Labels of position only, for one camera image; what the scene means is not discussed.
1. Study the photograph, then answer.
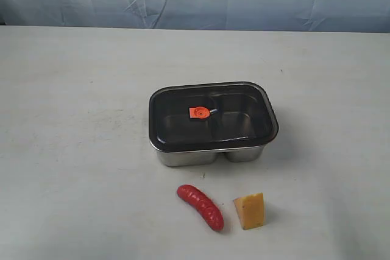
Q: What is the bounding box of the red toy sausage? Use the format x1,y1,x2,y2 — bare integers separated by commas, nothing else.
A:
176,184,224,231

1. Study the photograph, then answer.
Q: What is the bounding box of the dark transparent box lid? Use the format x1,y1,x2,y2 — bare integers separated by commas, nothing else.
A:
148,80,280,153

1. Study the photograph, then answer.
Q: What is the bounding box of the yellow toy cheese wedge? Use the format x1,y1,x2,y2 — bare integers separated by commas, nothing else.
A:
233,192,265,230

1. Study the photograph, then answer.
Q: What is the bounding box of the stainless steel lunch box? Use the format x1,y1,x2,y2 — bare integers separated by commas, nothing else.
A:
148,80,280,169

